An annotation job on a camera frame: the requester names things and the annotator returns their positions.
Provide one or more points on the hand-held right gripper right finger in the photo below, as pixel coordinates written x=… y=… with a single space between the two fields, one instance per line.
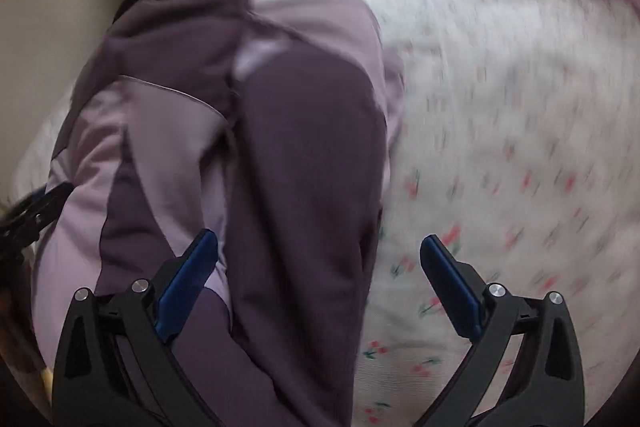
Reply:
x=450 y=282

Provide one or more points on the cherry print bed sheet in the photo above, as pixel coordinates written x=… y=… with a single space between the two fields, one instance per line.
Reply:
x=500 y=157

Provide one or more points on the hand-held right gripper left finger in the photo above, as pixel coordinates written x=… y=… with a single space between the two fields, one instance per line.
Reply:
x=190 y=277

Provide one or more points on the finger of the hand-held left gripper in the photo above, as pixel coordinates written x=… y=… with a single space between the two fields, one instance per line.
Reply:
x=47 y=202

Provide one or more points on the purple jacket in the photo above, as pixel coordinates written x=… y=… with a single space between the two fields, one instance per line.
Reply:
x=300 y=157

